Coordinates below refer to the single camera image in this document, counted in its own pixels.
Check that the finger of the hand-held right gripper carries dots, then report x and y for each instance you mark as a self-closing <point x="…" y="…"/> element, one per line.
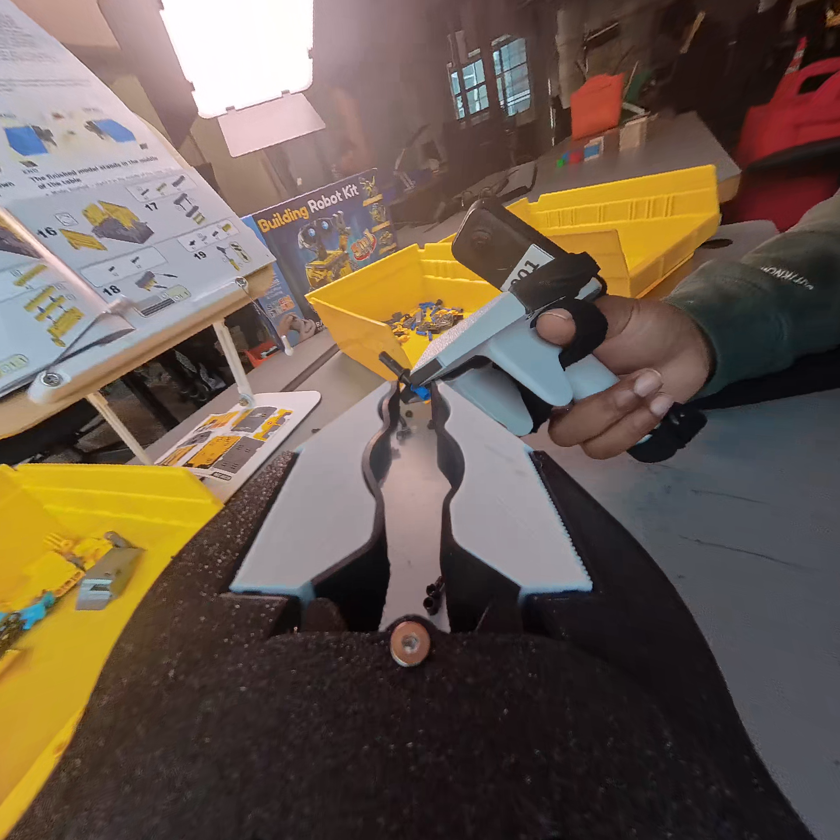
<point x="499" y="407"/>
<point x="459" y="348"/>

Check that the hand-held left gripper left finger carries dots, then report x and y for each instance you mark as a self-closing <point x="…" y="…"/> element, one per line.
<point x="315" y="518"/>

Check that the coloured toy blocks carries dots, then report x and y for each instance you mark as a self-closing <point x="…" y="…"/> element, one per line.
<point x="581" y="152"/>

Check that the red plastic case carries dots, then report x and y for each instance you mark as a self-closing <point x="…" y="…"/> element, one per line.
<point x="787" y="131"/>

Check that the white stand post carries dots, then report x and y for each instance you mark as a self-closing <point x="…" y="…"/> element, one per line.
<point x="233" y="361"/>

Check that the yellow plastic bin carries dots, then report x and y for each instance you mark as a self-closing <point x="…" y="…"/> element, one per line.
<point x="79" y="656"/>
<point x="623" y="210"/>
<point x="354" y="315"/>

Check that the printed task sheet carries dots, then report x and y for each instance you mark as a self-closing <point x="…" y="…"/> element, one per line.
<point x="59" y="111"/>

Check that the eyeglasses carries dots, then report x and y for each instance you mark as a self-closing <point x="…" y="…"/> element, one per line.
<point x="499" y="187"/>

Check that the person's right hand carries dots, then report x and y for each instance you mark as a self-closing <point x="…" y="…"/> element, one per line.
<point x="656" y="348"/>

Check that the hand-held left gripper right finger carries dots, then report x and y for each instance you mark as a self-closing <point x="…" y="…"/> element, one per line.
<point x="512" y="518"/>

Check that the heap of blue grey parts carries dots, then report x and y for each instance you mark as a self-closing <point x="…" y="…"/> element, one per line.
<point x="426" y="318"/>

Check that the robot kit box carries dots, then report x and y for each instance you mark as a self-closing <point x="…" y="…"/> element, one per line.
<point x="315" y="243"/>

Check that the black lego axle pin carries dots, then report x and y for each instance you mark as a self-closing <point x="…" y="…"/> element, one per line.
<point x="392" y="366"/>

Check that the person's right forearm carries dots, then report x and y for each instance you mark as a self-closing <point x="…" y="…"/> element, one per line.
<point x="761" y="308"/>

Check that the printed parts leaflet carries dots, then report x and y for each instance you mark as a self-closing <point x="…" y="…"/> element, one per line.
<point x="223" y="436"/>

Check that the studio light panel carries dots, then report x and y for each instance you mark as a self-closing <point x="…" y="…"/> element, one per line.
<point x="243" y="52"/>

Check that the blue lego pin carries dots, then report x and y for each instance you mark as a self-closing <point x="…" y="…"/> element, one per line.
<point x="417" y="394"/>

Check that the wooden stand board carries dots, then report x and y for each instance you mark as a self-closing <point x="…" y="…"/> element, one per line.
<point x="164" y="348"/>

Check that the orange container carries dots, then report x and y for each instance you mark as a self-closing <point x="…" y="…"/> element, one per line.
<point x="597" y="105"/>

